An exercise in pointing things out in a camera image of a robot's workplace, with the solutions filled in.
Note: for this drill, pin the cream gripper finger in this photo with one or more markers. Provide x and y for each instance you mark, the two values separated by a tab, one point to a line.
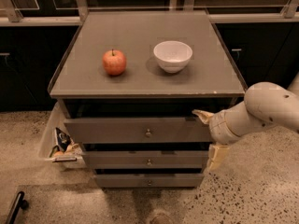
216	155
204	116

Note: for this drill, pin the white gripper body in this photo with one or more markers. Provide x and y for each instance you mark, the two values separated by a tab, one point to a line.
219	129

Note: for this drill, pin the grey top drawer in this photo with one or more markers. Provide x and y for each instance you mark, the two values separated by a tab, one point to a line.
137	130

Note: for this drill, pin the grey drawer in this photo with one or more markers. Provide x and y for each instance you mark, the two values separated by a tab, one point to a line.
137	130
144	159
149	180

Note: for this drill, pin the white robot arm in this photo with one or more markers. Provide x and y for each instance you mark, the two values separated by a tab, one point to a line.
265	106

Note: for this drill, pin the grey middle drawer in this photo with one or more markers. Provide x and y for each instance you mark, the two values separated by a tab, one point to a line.
144	159

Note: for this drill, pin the grey drawer cabinet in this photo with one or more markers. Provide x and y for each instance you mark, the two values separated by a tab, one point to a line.
210	81

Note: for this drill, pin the grey bottom drawer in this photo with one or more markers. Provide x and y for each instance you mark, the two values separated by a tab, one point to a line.
149	180

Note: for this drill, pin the white ceramic bowl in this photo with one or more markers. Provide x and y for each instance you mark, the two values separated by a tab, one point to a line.
172	56

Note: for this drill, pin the red apple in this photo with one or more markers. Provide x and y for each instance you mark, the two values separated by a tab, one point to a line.
114	62

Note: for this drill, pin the translucent plastic bin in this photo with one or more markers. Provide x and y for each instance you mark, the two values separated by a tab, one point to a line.
50	152

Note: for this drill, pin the dark snack bag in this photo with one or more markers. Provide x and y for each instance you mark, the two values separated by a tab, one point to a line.
62	139

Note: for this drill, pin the dark wall cabinets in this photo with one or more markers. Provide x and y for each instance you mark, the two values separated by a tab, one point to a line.
30	55

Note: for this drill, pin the metal window frame rail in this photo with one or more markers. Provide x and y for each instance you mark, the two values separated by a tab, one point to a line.
75	12

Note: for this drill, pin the black handle bar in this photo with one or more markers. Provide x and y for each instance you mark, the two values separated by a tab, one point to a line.
18	203

